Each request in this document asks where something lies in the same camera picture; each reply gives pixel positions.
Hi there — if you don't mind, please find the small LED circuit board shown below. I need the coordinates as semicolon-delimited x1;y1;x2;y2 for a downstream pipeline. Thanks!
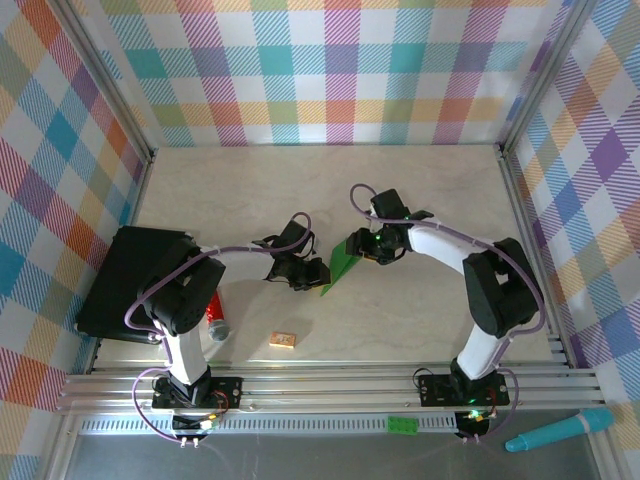
454;407;500;437
171;409;224;435

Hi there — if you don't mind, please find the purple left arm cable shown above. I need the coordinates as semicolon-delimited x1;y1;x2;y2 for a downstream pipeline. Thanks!
123;212;315;447

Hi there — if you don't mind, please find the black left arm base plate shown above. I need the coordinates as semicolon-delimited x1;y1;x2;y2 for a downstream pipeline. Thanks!
151;375;245;411

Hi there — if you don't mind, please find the green square paper sheet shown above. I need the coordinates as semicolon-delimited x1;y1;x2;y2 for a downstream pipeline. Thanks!
319;237;365;298

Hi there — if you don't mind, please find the teal marker pen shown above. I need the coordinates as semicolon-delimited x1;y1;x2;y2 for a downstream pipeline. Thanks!
503;405;615;454

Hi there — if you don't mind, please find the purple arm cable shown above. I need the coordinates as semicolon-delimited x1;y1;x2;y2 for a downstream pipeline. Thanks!
123;212;315;447
348;183;546;445

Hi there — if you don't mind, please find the aluminium mounting rail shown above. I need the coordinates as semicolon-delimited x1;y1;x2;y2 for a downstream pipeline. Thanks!
54;367;607;415

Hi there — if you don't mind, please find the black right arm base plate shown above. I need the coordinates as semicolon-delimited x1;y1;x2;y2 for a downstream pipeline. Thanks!
417;372;511;407

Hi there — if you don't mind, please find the aluminium frame post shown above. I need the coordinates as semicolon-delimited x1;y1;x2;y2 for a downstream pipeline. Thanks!
497;0;601;161
47;0;157;164

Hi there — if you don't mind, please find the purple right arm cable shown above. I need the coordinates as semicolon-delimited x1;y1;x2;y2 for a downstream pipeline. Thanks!
348;183;546;445

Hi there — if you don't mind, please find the aluminium side rail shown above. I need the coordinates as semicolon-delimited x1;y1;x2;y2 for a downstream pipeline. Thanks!
85;149;157;375
494;144;576;371

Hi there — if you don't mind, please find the green toy building brick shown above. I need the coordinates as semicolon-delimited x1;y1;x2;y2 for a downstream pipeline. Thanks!
387;415;420;437

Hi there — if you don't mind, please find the black rectangular case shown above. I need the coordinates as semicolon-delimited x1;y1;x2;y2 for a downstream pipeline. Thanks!
75;225;197;346

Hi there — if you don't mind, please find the grey slotted cable duct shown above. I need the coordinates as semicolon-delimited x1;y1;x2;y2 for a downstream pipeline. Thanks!
78;413;460;436

